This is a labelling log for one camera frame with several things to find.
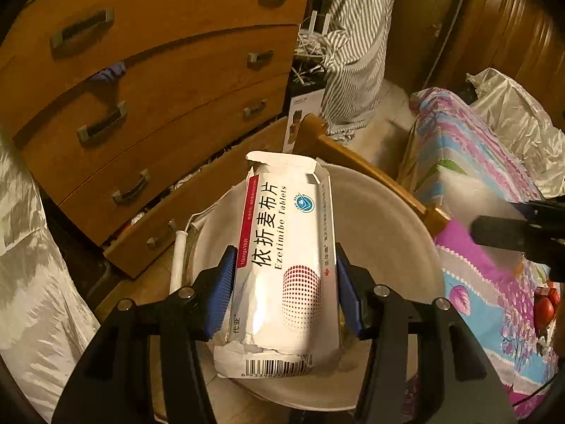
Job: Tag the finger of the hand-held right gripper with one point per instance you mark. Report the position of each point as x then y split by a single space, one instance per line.
545 211
503 234

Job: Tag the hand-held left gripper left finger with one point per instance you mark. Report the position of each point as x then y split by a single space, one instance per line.
220 287

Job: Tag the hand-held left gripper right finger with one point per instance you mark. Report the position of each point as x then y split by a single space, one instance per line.
348 291

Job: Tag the white plastic basin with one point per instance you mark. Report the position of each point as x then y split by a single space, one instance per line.
388 238

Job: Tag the white medicine box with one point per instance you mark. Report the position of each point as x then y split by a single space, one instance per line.
282 238

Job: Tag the white plastic tube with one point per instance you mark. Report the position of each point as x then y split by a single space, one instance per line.
180 256

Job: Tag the floral printed bedsheet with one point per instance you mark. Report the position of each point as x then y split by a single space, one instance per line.
476 282

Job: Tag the red package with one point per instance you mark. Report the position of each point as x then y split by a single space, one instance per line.
545 311

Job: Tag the white satin cloth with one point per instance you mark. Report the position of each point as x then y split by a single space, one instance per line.
35 296
516 110

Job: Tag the wooden chair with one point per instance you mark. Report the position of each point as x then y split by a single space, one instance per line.
353 159

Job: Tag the dark wooden wardrobe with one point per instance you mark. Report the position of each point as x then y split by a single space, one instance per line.
507 31

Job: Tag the white cardboard box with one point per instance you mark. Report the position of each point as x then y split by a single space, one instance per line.
304 106

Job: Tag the grey striped cloth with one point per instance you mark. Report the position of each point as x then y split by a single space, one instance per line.
353 53

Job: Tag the wooden chest of drawers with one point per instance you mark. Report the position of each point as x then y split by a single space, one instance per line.
176 53

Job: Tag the dark wooden door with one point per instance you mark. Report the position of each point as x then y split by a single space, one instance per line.
419 9

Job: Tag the blue cloth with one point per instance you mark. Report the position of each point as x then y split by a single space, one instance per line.
112 71

